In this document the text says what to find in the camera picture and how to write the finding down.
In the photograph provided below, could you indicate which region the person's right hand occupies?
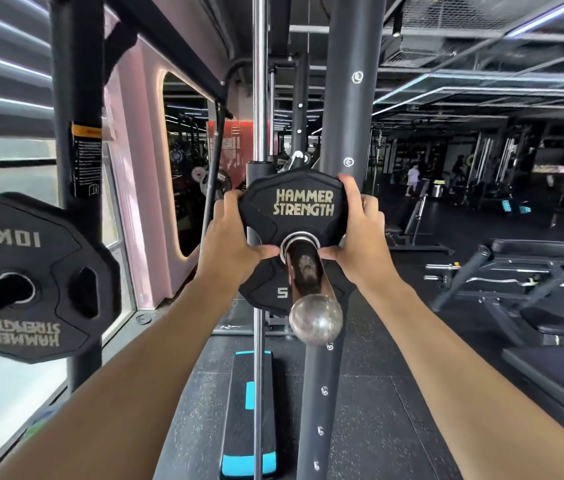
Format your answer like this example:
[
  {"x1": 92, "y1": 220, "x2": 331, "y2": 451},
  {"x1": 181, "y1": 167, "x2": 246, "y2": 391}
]
[{"x1": 319, "y1": 174, "x2": 403, "y2": 291}]

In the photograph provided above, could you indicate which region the person's left hand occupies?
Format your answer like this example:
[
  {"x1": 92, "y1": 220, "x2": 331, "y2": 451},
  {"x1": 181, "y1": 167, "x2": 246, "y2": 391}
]
[{"x1": 195, "y1": 189, "x2": 280, "y2": 295}]

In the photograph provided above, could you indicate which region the large black octagonal weight plate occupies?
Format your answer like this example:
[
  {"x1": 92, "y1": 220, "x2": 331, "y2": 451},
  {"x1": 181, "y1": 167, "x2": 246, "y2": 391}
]
[{"x1": 238, "y1": 168, "x2": 358, "y2": 315}]

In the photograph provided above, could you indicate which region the black round grip weight plate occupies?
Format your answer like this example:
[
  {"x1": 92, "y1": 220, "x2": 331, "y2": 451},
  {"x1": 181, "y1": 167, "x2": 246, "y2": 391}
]
[{"x1": 0, "y1": 192, "x2": 122, "y2": 365}]

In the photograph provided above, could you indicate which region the person's left forearm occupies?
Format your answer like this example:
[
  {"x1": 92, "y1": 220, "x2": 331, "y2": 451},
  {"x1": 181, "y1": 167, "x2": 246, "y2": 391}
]
[{"x1": 0, "y1": 279, "x2": 242, "y2": 480}]

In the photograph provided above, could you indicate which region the person's right forearm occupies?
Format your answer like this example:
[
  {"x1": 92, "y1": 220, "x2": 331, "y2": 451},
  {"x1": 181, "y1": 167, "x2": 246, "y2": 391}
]
[{"x1": 357, "y1": 274, "x2": 564, "y2": 480}]

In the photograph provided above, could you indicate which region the black adjustable incline bench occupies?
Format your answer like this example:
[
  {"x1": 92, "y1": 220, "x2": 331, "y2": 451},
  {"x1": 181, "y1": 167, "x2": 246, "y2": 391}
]
[{"x1": 385, "y1": 179, "x2": 455, "y2": 255}]

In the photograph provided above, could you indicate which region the red banner white print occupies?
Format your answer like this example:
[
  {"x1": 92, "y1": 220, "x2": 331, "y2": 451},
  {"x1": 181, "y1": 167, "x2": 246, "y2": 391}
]
[{"x1": 221, "y1": 119, "x2": 255, "y2": 188}]

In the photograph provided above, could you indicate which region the chrome curl bar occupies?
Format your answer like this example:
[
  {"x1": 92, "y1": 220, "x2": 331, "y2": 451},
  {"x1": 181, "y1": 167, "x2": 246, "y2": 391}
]
[{"x1": 467, "y1": 275, "x2": 543, "y2": 288}]

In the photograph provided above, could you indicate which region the black yellow preacher curl bench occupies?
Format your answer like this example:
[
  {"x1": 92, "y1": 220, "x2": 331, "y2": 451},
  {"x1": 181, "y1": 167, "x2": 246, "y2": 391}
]
[{"x1": 424, "y1": 238, "x2": 564, "y2": 348}]

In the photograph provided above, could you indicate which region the black aerobic step cyan trim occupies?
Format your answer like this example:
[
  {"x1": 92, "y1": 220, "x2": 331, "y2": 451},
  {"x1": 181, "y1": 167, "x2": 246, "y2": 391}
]
[{"x1": 220, "y1": 349, "x2": 278, "y2": 478}]

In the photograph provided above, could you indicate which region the dark ceiling air conditioner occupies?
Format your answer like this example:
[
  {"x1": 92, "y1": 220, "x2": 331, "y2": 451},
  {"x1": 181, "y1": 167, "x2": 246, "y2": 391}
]
[{"x1": 381, "y1": 34, "x2": 443, "y2": 65}]

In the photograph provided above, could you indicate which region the black power rack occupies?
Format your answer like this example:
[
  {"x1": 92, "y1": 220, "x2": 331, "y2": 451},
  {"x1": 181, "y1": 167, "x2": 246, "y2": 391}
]
[{"x1": 44, "y1": 0, "x2": 388, "y2": 480}]

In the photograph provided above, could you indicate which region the grey striped roller blind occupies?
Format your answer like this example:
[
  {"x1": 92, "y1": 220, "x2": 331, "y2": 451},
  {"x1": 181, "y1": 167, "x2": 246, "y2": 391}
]
[{"x1": 0, "y1": 0, "x2": 55, "y2": 138}]

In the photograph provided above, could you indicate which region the black cable crossover machine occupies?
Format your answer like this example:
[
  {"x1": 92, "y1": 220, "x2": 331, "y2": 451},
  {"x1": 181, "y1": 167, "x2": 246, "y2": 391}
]
[{"x1": 467, "y1": 127, "x2": 528, "y2": 195}]

